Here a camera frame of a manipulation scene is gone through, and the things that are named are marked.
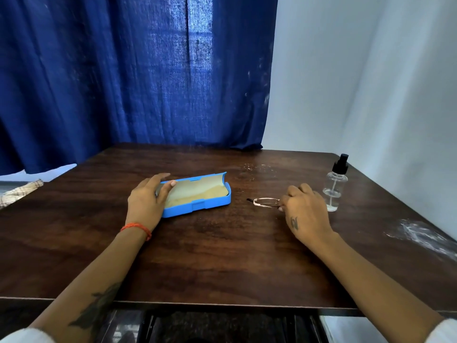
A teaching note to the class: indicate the person's left hand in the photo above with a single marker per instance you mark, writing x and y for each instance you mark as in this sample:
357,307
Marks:
144,203

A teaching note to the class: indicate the person's right hand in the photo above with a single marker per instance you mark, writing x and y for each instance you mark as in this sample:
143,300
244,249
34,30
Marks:
307,214

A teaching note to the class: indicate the person's left thumb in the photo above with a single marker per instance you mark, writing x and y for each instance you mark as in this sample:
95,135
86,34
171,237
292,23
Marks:
169,187

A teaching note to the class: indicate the person's right fingers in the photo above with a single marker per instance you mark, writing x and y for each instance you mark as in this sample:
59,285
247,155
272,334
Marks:
294,196

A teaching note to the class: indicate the thin metal frame eyeglasses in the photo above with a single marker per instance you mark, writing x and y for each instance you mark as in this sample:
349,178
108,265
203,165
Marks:
266,201

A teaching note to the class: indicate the blue glasses case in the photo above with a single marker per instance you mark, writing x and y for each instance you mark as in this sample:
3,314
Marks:
200,205

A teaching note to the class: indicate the person's left forearm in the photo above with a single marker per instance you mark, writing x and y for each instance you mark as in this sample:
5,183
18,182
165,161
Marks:
80,282

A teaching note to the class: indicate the person's right forearm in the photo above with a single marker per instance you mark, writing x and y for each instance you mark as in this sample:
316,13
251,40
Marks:
378,282

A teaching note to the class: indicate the beige cleaning cloth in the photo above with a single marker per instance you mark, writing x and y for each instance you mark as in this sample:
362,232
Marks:
200,194

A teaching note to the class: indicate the clear spray bottle black cap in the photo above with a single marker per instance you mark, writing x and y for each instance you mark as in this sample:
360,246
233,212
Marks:
335,185

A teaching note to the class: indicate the red thread wristband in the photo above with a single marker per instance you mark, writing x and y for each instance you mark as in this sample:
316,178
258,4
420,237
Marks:
137,228

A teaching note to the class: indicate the white cloth backdrop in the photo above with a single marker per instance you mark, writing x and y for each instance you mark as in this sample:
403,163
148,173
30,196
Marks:
367,103

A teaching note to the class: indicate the blue curtain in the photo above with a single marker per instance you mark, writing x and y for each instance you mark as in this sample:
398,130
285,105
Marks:
132,74

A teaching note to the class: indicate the checkered cloth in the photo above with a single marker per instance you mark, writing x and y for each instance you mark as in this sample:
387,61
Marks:
18,192

